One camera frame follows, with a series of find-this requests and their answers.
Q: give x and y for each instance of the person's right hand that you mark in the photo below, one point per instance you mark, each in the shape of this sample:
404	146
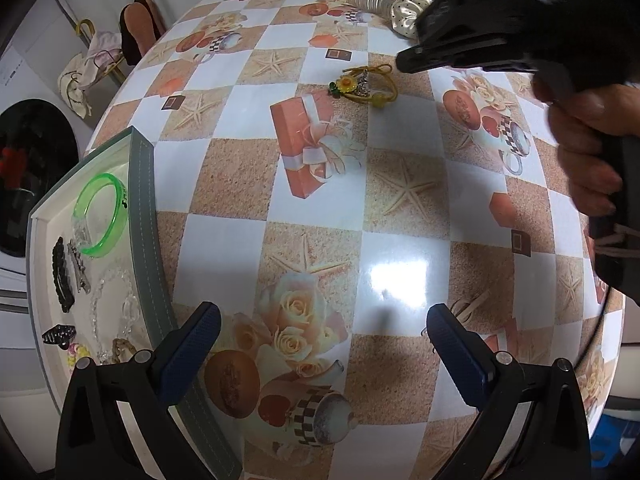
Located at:
585	145

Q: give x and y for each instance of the cream polka dot scrunchie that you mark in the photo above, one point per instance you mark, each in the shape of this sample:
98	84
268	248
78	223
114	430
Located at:
405	15

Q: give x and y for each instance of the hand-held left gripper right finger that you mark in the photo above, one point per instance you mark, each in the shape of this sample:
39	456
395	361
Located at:
457	355

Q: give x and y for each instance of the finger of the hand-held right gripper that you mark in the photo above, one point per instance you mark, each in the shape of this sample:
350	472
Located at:
450	60

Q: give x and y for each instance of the small black ribbed hair clip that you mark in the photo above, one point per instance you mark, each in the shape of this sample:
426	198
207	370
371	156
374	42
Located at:
57	335

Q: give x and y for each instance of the cream cloth bag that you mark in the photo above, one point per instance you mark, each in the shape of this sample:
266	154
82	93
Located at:
75	80

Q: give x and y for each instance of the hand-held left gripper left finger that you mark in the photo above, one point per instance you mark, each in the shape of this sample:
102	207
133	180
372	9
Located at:
192	350

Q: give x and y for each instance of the grey green jewelry tray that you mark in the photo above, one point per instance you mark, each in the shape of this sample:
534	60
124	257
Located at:
145	210

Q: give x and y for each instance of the white washing machine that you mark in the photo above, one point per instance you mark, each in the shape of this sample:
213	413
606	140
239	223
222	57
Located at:
40	160

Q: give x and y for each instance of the clear plastic hair clip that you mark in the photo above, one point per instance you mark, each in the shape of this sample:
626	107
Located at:
84	227

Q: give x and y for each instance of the silver metal hair clip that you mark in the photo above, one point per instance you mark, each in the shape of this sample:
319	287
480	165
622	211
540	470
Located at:
80	272

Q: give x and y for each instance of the yellow curved hook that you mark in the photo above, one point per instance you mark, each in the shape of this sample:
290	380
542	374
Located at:
86	22

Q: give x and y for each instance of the green translucent bangle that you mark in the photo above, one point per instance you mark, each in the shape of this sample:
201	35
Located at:
117	220

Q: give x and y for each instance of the long black hair clip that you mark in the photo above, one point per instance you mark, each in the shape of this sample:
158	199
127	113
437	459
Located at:
62	285

